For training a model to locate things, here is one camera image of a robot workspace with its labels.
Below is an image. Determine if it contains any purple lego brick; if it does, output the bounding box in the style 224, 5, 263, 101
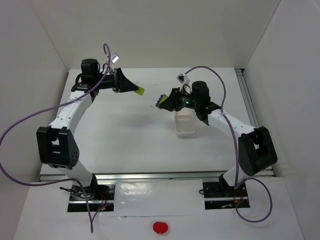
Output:
155, 94, 168, 108

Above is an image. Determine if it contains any green lego brick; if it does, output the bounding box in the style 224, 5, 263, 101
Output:
134, 86, 145, 96

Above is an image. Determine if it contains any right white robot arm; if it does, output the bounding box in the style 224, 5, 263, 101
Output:
155, 81, 278, 195

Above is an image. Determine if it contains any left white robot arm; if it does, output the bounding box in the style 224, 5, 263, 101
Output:
36, 58, 139, 194

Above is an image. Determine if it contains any white three-compartment tray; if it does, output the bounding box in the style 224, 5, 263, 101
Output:
174, 108, 196, 138

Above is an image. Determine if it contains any red round button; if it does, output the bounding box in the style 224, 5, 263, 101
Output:
152, 221, 169, 235

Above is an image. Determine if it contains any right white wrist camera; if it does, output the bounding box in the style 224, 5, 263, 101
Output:
177, 73, 190, 85

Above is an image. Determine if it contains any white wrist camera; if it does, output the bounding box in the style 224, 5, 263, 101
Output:
177, 73, 190, 85
110, 53, 120, 64

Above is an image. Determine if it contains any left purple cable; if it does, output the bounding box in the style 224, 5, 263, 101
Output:
0, 43, 112, 234

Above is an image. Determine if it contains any purple cable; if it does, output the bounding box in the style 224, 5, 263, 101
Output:
183, 65, 273, 223
0, 43, 112, 234

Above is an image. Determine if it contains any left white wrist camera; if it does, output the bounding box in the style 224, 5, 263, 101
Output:
110, 53, 120, 64

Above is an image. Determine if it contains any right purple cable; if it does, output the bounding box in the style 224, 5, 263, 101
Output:
183, 65, 273, 223

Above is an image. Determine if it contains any aluminium rail right side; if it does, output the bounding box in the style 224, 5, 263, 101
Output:
234, 68, 260, 127

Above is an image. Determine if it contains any aluminium rail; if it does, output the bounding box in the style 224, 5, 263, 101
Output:
234, 68, 260, 127
39, 169, 275, 182

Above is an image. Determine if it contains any aluminium rail front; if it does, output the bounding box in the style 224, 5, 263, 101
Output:
39, 169, 275, 182

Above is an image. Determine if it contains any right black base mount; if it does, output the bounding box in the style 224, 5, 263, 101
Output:
198, 181, 250, 210

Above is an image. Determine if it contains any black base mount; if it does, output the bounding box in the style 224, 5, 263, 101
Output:
198, 181, 250, 210
59, 184, 115, 213

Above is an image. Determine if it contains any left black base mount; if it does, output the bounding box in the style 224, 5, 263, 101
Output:
59, 184, 115, 213

